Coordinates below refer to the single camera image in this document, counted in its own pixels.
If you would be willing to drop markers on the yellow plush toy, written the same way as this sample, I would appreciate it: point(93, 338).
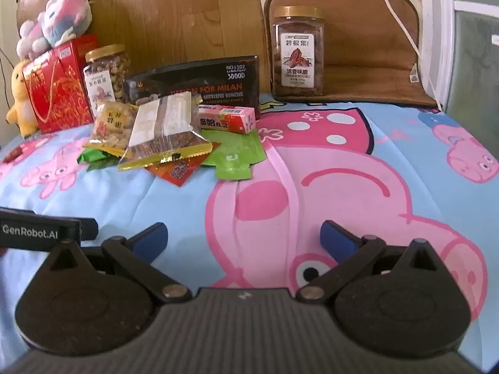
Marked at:
point(21, 101)

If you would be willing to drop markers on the bright green flat pouch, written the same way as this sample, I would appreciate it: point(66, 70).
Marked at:
point(234, 156)

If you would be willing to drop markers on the pink candy box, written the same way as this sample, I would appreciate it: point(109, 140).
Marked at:
point(228, 119)

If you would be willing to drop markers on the black printed box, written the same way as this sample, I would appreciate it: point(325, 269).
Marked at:
point(210, 81)

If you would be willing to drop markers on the pink and blue plush toy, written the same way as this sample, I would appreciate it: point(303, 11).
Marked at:
point(62, 19)

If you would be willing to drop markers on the dark green snack packet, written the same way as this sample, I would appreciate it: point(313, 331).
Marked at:
point(95, 160)

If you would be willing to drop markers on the cashew jar with gold lid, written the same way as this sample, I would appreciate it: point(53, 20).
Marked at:
point(105, 78)

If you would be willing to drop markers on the pecan jar with gold lid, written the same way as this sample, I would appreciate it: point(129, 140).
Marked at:
point(298, 54)

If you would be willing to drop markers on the wooden headboard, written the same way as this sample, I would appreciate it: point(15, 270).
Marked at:
point(175, 15)

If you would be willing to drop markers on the orange-red snack packet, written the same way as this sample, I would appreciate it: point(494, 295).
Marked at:
point(175, 173)

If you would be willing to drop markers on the frosted glass door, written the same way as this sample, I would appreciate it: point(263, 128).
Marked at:
point(473, 39)

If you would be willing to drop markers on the yellow cashew packet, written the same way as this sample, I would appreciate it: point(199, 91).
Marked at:
point(111, 124)

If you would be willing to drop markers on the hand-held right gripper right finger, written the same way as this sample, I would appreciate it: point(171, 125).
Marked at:
point(337, 238)

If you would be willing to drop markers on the brown cushion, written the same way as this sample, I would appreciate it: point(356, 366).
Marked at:
point(366, 39)

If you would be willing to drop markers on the red gift box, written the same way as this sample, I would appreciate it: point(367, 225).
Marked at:
point(58, 85)

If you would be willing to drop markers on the clear packet of brown nuts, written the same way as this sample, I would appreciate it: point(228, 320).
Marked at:
point(163, 132)

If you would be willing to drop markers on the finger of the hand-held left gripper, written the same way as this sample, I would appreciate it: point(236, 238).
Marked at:
point(89, 229)

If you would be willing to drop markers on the printed cartoon blanket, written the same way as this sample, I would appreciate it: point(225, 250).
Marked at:
point(163, 202)

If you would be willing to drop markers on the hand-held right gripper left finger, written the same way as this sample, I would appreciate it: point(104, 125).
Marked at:
point(150, 240)

